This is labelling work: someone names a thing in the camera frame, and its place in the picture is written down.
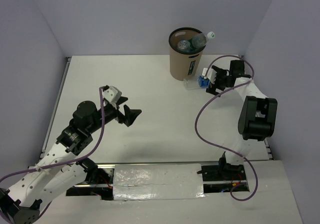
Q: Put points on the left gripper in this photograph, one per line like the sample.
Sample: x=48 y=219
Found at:
x=130 y=115

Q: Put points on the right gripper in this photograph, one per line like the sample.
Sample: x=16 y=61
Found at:
x=212 y=89

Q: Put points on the blue label bottle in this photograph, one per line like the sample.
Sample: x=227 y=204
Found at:
x=184 y=46
x=194 y=83

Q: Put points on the green label clear bottle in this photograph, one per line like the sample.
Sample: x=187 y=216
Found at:
x=200 y=40

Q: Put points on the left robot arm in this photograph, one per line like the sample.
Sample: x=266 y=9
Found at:
x=63 y=167

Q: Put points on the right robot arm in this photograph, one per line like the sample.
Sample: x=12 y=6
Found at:
x=256 y=120

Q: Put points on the brown cylindrical paper bin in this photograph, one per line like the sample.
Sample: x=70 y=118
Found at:
x=183 y=65

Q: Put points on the shiny silver foil sheet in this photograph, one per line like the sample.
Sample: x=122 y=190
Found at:
x=157 y=182

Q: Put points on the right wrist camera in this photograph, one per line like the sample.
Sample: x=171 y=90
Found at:
x=209 y=74

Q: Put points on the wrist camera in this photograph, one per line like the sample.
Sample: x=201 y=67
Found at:
x=111 y=95
x=209 y=74

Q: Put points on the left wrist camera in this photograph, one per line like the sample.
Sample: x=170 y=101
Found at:
x=111 y=95

